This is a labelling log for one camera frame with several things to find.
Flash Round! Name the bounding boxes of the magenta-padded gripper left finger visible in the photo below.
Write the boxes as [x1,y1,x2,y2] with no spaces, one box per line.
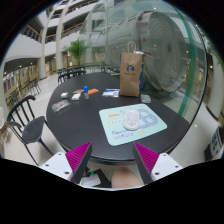
[39,141,93,184]

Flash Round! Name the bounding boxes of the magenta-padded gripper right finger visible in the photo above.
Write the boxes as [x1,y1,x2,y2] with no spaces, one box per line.
[132,142,184,185]

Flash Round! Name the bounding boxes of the white honeycomb computer mouse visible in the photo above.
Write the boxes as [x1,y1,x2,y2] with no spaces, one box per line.
[122,107,141,132]

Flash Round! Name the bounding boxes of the light blue cartoon mouse pad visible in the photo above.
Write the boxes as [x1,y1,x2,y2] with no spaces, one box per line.
[98,103,168,147]

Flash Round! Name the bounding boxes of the person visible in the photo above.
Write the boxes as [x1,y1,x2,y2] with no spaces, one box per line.
[110,167,145,189]

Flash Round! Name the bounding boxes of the black spindle-back chair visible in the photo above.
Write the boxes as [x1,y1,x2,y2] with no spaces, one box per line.
[6,94,54,167]

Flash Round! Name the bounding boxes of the clear plastic snack bag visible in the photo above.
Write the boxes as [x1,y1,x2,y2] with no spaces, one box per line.
[51,99,72,114]

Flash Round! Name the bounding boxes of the grey flat pouch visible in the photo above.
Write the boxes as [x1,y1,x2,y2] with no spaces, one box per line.
[139,93,152,104]

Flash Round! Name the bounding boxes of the white square box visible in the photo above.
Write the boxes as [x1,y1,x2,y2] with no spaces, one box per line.
[70,92,82,102]

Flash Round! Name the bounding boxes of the group of distant black chairs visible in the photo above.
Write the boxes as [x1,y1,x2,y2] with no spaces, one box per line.
[4,78,42,108]

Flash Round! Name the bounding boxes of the white blue tissue packet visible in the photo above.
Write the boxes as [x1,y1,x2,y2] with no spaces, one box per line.
[101,88,120,98]

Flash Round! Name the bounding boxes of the black chairs at table end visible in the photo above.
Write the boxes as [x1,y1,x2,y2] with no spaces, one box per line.
[57,65,86,85]

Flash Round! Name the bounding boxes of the brown paper bag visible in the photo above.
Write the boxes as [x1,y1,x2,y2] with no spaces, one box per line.
[119,40,145,98]

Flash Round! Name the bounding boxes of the green potted plant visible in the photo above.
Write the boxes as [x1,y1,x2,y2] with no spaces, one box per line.
[63,39,89,66]

